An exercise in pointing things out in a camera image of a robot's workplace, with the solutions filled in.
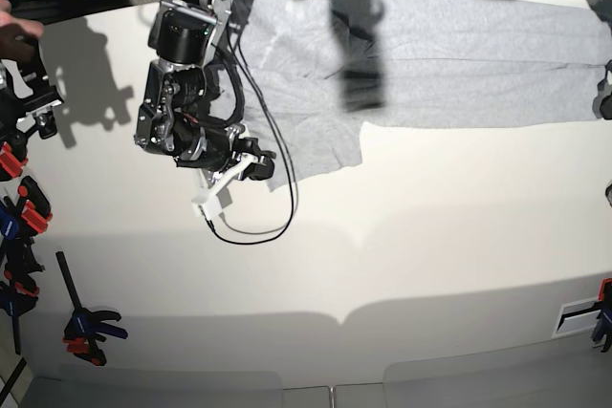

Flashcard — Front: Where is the black device left edge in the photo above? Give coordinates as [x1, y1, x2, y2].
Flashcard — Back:
[0, 34, 66, 141]

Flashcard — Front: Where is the black camera cable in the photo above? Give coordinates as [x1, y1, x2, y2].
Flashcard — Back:
[205, 11, 300, 246]

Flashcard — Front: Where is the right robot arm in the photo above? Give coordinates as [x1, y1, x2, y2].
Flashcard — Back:
[134, 0, 275, 181]

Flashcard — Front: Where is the orange black clamp upper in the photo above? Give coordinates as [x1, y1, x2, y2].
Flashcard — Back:
[0, 141, 28, 182]

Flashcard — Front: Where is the white black label card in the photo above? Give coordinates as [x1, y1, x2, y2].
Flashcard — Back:
[552, 297, 599, 338]

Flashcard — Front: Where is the orange black clamp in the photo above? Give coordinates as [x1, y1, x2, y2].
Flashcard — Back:
[17, 176, 53, 238]
[0, 141, 28, 182]

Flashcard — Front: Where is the blue clamp right edge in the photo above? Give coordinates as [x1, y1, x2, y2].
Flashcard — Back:
[591, 278, 612, 353]

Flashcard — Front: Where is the blue orange bar clamp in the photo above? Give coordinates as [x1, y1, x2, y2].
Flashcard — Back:
[55, 251, 128, 367]

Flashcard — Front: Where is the blue bar clamp left edge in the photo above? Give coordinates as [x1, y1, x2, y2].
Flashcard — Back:
[1, 197, 44, 355]

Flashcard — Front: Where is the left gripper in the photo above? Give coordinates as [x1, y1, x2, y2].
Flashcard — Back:
[593, 61, 612, 120]

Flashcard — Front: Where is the grey T-shirt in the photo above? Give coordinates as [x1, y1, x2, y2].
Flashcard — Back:
[228, 0, 611, 180]

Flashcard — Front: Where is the orange black clamp lower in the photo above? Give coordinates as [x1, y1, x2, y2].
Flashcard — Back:
[17, 176, 53, 238]

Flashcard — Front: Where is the person hand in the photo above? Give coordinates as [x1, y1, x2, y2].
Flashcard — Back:
[0, 0, 44, 63]

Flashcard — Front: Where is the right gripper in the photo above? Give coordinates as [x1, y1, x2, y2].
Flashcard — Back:
[134, 59, 276, 182]

